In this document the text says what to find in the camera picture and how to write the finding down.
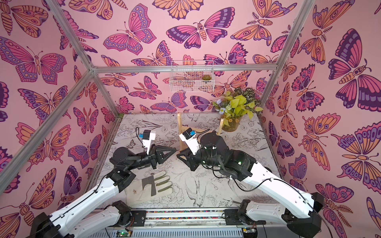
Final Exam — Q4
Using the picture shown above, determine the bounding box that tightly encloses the small succulent in basket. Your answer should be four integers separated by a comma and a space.
201, 74, 212, 81

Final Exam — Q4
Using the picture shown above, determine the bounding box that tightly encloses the wooden jewelry display stand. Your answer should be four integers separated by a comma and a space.
177, 113, 212, 155

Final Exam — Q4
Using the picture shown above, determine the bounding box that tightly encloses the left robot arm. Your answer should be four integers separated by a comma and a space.
29, 145, 177, 238

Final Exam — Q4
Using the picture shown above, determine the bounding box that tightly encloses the potted green plant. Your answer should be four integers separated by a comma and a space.
212, 88, 264, 132

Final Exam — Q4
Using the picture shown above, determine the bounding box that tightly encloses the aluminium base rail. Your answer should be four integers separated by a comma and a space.
74, 208, 298, 238

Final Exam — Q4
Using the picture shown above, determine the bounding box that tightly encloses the white green work glove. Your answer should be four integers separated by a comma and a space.
125, 171, 173, 205

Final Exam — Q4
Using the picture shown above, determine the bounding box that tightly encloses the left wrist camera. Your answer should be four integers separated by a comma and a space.
139, 130, 156, 155

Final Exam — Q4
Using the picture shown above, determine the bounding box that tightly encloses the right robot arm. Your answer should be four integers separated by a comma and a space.
177, 128, 323, 238

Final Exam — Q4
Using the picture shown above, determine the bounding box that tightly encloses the white wire basket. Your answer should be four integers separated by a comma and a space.
168, 59, 215, 93

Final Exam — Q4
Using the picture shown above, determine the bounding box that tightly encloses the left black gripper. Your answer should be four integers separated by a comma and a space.
126, 146, 174, 173

